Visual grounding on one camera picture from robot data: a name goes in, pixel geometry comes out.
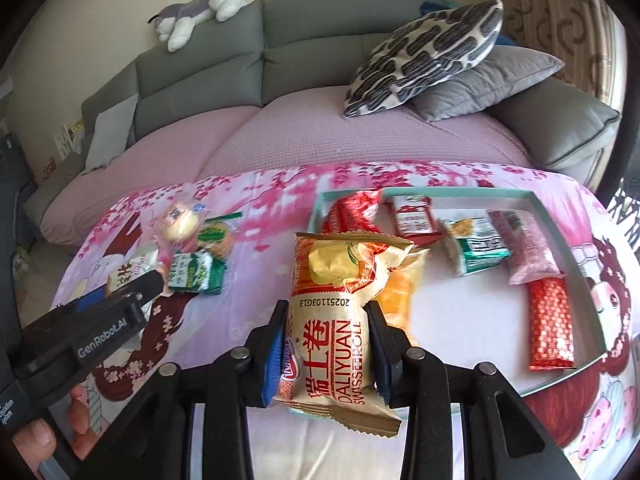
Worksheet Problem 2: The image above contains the small red snack packet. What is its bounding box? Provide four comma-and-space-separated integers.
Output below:
527, 277, 577, 372

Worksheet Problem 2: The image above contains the pink sofa cover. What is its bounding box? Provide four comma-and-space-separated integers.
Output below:
40, 96, 533, 246

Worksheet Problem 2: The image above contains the crinkled red snack packet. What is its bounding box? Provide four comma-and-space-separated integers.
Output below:
322, 190, 387, 235

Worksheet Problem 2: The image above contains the grey white plush toy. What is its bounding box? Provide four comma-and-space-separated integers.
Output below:
147, 0, 251, 53

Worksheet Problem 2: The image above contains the large green white snack packet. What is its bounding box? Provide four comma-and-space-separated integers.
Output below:
440, 217, 512, 278

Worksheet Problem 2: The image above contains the white box with teal edge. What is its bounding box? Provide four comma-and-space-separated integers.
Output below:
307, 187, 608, 411

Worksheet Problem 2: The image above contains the orange snack packet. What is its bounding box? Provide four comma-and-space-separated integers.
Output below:
372, 247, 431, 333

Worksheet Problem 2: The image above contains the printed blanket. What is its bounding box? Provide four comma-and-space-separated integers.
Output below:
47, 160, 640, 480

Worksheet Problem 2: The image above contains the clear wrapped bun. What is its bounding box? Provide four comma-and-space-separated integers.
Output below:
157, 201, 207, 246

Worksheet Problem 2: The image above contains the person's left hand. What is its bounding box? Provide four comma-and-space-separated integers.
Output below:
11, 385, 103, 468

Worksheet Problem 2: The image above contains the grey pillow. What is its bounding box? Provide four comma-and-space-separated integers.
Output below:
412, 45, 566, 122

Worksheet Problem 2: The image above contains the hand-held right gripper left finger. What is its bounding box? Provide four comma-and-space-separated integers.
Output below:
75, 300, 290, 480

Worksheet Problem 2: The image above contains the black white patterned pillow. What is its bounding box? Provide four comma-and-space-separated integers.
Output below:
342, 0, 505, 118

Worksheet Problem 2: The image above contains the dark cabinet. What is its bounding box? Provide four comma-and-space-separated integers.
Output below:
0, 130, 38, 201

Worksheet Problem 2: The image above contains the light grey cushion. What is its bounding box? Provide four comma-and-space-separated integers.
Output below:
85, 94, 140, 173

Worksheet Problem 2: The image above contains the white beige snack packet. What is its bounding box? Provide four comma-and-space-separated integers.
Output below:
105, 242, 168, 293

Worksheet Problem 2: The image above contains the patterned curtain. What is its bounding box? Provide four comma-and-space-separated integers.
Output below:
487, 0, 626, 106

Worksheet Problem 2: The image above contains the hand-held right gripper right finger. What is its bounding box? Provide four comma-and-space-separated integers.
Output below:
364, 300, 561, 480

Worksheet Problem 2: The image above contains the green round cake packet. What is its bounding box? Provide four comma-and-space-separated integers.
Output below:
196, 212, 244, 257

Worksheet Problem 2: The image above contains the small green snack packet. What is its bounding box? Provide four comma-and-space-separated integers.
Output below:
167, 251, 229, 295

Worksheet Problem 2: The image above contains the blue cloth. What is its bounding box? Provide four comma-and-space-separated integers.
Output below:
419, 0, 466, 16

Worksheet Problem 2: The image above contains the beige swiss roll packet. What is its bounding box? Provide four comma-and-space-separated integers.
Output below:
272, 232, 416, 438

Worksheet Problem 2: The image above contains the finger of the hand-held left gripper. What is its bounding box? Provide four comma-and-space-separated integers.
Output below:
107, 270, 167, 311
52, 285, 113, 317

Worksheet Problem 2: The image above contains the pink snack packet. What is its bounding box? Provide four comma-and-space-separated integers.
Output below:
487, 210, 565, 287

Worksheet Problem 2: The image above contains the grey sofa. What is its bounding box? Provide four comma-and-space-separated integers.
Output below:
22, 0, 623, 241

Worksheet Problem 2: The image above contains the red white snack packet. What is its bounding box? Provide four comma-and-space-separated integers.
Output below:
387, 195, 433, 248

